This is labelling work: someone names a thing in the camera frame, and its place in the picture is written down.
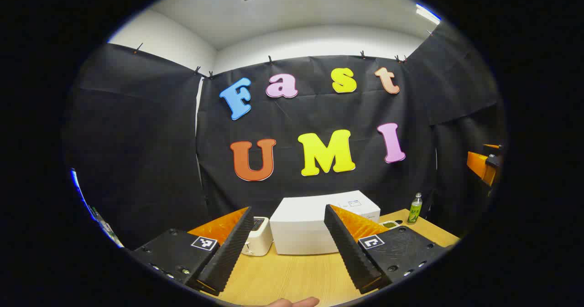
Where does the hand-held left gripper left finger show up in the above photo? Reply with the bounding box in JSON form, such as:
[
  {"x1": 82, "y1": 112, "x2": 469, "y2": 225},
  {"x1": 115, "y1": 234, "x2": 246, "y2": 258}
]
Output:
[{"x1": 130, "y1": 207, "x2": 255, "y2": 297}]

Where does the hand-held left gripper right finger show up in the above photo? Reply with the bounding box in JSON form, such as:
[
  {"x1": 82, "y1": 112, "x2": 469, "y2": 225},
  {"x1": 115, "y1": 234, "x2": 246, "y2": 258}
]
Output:
[{"x1": 324, "y1": 204, "x2": 451, "y2": 295}]

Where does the white microwave oven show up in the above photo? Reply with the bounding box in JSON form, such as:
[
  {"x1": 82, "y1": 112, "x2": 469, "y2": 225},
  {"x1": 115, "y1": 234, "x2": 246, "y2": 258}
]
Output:
[{"x1": 269, "y1": 190, "x2": 381, "y2": 255}]

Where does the white toaster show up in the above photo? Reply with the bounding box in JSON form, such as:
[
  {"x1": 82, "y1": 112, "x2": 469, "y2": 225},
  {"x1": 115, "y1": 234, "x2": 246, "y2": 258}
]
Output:
[{"x1": 241, "y1": 217, "x2": 274, "y2": 256}]

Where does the green tea bottle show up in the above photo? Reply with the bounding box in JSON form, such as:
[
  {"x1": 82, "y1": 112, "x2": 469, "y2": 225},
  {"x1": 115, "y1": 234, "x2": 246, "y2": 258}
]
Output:
[{"x1": 407, "y1": 193, "x2": 423, "y2": 224}]

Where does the black backdrop cloth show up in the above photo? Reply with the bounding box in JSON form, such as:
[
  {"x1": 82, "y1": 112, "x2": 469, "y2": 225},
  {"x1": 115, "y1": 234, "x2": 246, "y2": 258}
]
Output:
[{"x1": 62, "y1": 22, "x2": 507, "y2": 250}]

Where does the small ceiling light panel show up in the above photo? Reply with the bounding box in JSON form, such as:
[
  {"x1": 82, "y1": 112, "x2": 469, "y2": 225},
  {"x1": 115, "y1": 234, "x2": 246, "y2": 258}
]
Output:
[{"x1": 415, "y1": 4, "x2": 442, "y2": 26}]

